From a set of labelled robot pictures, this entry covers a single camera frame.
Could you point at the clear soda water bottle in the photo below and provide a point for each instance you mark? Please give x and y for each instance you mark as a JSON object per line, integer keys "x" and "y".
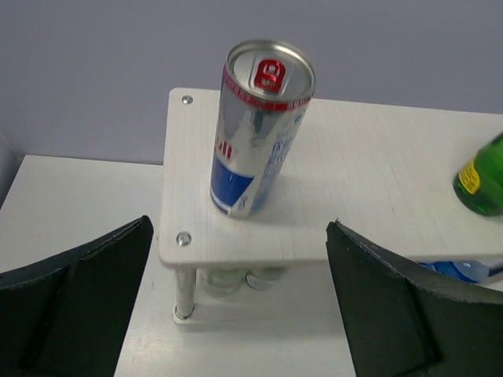
{"x": 220, "y": 283}
{"x": 262, "y": 279}

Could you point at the clear soda water bottle right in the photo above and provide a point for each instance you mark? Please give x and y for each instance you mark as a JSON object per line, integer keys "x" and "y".
{"x": 262, "y": 279}

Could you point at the green glass bottle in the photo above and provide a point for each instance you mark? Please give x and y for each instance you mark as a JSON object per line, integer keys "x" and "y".
{"x": 478, "y": 185}

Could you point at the silver energy drink can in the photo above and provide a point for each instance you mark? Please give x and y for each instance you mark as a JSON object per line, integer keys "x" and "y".
{"x": 266, "y": 88}

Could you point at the clear soda water bottle left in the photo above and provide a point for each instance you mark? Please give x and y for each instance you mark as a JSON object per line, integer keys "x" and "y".
{"x": 220, "y": 283}

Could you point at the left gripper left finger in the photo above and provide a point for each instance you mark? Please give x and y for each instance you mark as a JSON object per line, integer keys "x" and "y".
{"x": 68, "y": 314}

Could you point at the white two-tier wooden shelf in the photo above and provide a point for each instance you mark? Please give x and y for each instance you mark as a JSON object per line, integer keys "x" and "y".
{"x": 384, "y": 171}

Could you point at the water bottle blue cap front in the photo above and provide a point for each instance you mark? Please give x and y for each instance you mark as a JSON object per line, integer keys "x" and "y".
{"x": 471, "y": 271}

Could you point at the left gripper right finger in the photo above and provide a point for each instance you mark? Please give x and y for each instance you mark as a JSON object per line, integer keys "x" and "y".
{"x": 402, "y": 319}

